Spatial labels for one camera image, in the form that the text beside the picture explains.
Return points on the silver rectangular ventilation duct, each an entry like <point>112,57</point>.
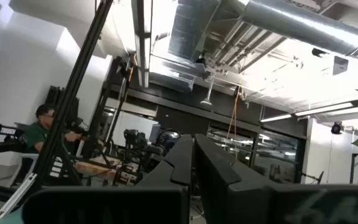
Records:
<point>188,28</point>

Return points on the green table mat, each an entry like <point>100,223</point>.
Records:
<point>11,219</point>

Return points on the black aluminium frame strut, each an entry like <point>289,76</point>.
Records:
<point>73,81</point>

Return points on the long ceiling light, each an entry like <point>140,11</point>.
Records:
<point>322,109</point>

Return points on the silver round ventilation duct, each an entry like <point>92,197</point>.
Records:
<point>306,25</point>

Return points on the black background robot station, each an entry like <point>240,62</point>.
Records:
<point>135,146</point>

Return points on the white board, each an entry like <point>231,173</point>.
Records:
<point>135,124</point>

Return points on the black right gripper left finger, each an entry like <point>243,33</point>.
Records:
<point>110,205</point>

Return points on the person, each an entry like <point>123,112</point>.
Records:
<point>36,137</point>

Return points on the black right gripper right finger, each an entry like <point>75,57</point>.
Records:
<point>259,205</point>

